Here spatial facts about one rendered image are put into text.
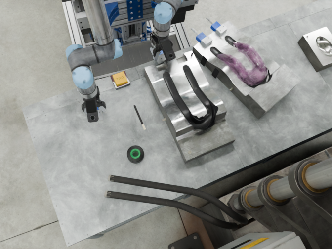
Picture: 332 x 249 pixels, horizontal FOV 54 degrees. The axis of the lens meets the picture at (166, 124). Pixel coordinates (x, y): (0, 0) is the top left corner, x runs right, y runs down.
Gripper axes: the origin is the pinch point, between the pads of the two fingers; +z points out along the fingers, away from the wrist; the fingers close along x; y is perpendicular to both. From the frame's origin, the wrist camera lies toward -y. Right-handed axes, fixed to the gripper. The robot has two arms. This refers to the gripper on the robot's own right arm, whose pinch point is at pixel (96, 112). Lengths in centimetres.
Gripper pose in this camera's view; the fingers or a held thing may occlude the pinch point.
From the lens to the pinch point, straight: 160.1
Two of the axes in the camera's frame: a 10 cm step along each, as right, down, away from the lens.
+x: -9.8, 1.4, -1.0
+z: -0.5, 3.2, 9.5
